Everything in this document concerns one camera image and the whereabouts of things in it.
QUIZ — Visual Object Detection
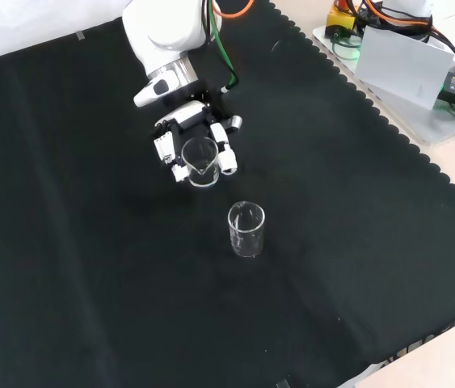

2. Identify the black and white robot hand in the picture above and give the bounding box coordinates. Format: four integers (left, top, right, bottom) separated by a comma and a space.
152, 86, 244, 185

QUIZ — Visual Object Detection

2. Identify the small clear glass beaker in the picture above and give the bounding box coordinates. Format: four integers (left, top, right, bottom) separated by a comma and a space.
181, 136, 219, 189

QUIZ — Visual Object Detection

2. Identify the tall clear glass beaker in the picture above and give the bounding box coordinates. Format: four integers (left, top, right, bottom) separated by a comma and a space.
227, 200, 266, 259

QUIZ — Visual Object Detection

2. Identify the black cloth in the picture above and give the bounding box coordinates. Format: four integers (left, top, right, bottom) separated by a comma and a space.
0, 0, 455, 388

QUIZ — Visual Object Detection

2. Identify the yellow stop button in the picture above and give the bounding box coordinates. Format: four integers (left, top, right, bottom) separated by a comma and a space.
327, 0, 364, 38

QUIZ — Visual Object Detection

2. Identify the white folded card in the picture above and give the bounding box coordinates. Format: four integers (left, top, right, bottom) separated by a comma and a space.
354, 24, 455, 111

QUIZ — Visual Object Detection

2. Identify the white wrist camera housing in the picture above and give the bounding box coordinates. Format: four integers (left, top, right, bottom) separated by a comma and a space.
133, 69, 180, 108

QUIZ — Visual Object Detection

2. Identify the dark green cable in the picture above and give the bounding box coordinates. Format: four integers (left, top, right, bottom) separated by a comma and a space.
331, 32, 364, 62

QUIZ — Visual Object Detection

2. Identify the grey metal base plate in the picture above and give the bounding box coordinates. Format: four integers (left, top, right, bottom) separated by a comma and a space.
311, 22, 455, 146

